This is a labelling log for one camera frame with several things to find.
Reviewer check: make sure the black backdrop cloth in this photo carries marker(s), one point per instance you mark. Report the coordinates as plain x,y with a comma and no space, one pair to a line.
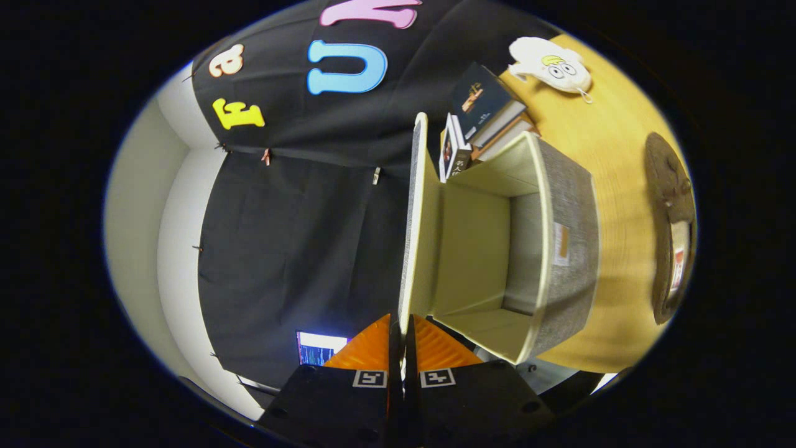
298,249

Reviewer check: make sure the white cover book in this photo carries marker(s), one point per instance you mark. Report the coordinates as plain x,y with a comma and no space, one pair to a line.
449,149

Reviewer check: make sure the dark cover book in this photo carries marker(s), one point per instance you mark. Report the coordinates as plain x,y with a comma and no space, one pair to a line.
482,99

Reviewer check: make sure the white plush toy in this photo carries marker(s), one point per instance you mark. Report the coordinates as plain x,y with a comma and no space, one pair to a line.
547,62

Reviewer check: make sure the brown fuzzy shoe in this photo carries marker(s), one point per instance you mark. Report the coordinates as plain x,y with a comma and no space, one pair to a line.
665,180

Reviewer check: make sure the grey fabric storage box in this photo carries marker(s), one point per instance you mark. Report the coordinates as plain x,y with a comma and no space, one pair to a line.
472,249

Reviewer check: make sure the brown cover book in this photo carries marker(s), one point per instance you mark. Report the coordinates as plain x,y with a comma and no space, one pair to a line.
507,135

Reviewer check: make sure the red clip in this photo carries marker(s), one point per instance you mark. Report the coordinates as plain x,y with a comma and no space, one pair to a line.
266,157

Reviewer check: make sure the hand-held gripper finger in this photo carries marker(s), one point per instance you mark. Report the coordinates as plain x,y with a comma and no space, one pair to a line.
394,354
409,354

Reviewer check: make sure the lit monitor screen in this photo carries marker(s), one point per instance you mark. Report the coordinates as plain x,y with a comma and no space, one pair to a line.
320,348

